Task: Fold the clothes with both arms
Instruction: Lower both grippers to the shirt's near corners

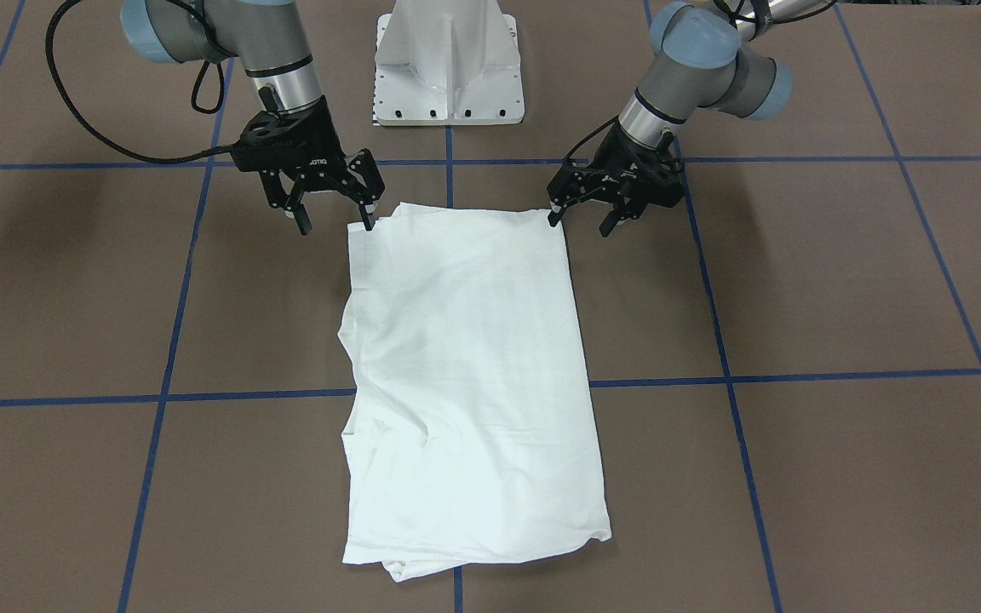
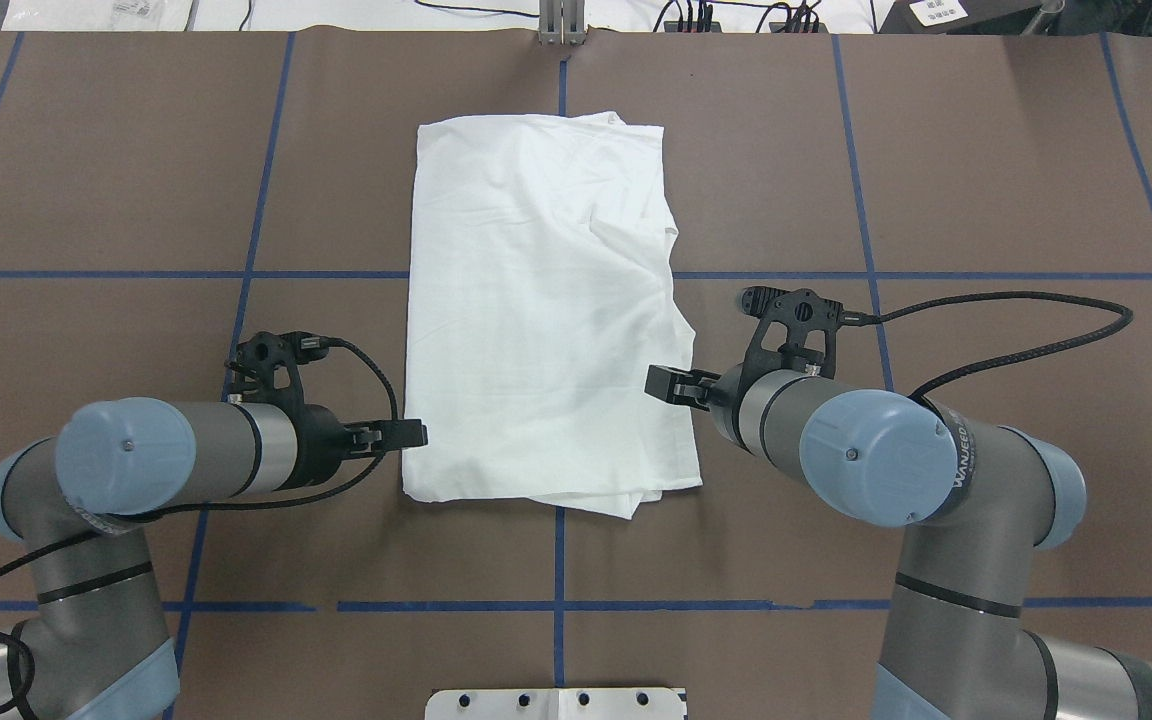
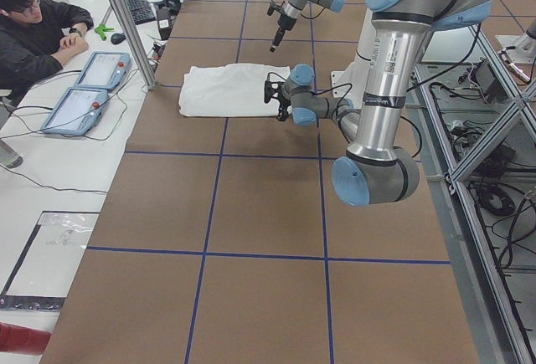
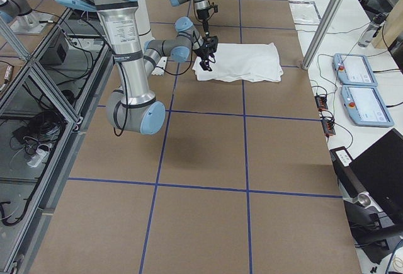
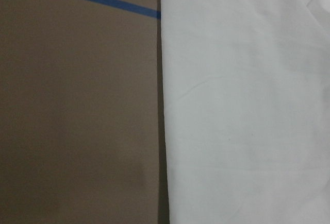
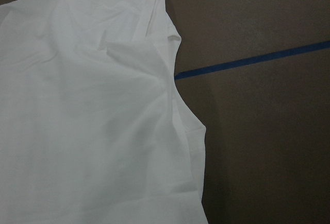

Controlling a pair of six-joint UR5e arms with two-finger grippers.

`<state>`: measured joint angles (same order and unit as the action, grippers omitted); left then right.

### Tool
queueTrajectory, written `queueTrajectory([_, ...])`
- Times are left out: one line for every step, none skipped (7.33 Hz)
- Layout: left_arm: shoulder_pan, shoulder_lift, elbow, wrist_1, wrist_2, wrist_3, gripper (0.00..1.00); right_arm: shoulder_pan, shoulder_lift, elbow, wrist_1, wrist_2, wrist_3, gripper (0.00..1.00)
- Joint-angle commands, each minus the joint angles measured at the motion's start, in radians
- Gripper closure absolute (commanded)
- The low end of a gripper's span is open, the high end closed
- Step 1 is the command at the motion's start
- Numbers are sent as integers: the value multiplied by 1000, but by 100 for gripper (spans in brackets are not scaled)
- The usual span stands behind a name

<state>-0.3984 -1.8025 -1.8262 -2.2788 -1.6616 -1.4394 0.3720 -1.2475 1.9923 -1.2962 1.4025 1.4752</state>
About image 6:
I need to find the white long sleeve printed shirt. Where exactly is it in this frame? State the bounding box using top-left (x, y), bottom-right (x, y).
top-left (1, 0), bottom-right (207, 223)

